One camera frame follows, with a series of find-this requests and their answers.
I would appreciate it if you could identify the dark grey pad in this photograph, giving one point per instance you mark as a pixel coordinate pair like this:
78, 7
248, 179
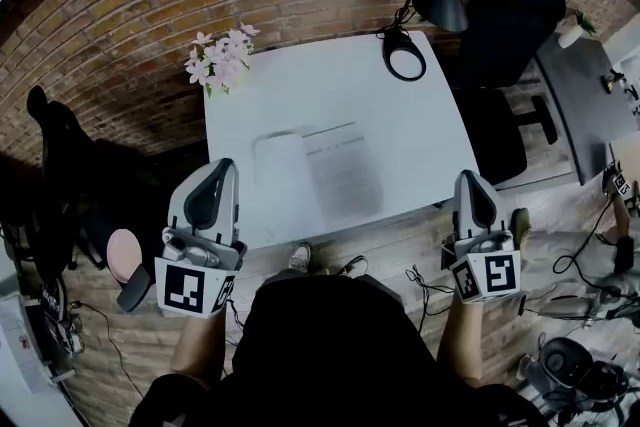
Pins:
136, 290

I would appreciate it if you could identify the person's right forearm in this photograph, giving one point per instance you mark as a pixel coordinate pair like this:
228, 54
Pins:
462, 340

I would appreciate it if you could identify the white book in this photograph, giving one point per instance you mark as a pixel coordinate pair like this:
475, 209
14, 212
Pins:
345, 175

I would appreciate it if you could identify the black mesh chair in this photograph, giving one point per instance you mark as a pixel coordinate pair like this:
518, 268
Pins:
75, 165

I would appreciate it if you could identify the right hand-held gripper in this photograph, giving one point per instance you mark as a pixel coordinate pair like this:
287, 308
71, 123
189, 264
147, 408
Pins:
487, 272

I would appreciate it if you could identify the person's left forearm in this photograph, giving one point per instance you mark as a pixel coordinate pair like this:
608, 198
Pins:
197, 345

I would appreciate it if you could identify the pink flower bouquet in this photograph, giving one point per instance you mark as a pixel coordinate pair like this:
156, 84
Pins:
220, 57

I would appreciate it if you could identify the person's shoe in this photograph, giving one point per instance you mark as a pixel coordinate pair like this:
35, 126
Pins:
300, 257
521, 227
354, 265

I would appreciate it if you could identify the person's black clothing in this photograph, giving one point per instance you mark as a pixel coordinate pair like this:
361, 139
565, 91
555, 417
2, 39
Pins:
340, 355

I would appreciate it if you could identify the black headset device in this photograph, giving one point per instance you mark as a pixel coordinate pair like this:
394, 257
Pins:
575, 370

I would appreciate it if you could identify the grey desk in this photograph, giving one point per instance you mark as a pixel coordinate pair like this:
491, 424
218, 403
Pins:
585, 105

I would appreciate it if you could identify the pink round cushion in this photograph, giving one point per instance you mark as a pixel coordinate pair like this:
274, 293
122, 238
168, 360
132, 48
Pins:
124, 255

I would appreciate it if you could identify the small potted plant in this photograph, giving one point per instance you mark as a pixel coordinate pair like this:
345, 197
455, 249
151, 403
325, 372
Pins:
575, 31

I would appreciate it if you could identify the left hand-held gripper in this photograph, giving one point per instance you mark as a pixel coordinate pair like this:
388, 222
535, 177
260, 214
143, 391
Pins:
200, 275

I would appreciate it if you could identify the black office chair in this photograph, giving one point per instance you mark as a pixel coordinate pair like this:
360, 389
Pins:
505, 65

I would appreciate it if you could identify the person's left shoe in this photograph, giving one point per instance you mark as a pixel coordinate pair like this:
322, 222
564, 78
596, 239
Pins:
300, 257

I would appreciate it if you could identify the person's right shoe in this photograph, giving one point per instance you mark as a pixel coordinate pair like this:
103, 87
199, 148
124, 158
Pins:
354, 265

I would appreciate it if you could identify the another person's forearm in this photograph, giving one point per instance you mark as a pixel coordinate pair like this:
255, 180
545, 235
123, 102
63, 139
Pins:
622, 235

